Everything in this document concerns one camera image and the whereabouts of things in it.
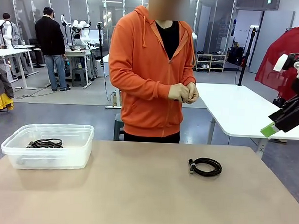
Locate large white desk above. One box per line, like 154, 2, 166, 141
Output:
188, 82, 299, 160

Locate person's right hand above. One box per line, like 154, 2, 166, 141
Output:
167, 82, 191, 103

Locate yellow garment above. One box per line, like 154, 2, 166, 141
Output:
0, 93, 15, 111

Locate person's right forearm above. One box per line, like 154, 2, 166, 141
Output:
107, 65, 173, 101

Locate black bags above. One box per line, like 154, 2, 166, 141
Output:
227, 45, 246, 66

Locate grey workbench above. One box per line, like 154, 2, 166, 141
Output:
63, 47, 95, 89

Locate person's left forearm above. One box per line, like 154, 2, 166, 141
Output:
181, 68, 198, 85

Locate black tripod pole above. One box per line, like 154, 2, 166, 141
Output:
237, 25, 258, 87

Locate man in black jacket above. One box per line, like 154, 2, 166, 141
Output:
32, 6, 75, 92

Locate person in grey hoodie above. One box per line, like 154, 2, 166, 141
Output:
0, 12, 23, 47

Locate person's left hand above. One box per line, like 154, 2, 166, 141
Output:
181, 82, 200, 105

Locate clear plastic storage container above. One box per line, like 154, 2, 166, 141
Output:
0, 121, 95, 173

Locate red cape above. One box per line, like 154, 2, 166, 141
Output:
253, 21, 299, 109

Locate long white background table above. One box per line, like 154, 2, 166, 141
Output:
0, 47, 40, 90

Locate small white side table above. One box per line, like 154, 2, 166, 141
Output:
100, 53, 124, 109

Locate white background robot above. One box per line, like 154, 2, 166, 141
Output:
69, 19, 92, 45
0, 20, 14, 50

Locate black camera tripod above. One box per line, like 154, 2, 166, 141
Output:
95, 21, 106, 66

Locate small black bag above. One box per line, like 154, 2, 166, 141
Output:
272, 96, 285, 109

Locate person in orange hoodie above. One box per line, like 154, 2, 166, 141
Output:
105, 0, 204, 145

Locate wooden shoe rack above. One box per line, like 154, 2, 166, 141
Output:
195, 52, 227, 73

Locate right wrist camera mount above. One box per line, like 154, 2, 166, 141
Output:
273, 52, 299, 79

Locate black braided usb cable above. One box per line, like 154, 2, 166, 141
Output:
187, 157, 223, 178

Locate coiled black cable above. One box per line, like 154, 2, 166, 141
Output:
26, 139, 64, 150

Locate grey stool behind person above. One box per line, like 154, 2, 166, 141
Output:
113, 112, 126, 141

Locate grey plastic step stool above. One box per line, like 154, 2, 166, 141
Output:
71, 68, 88, 87

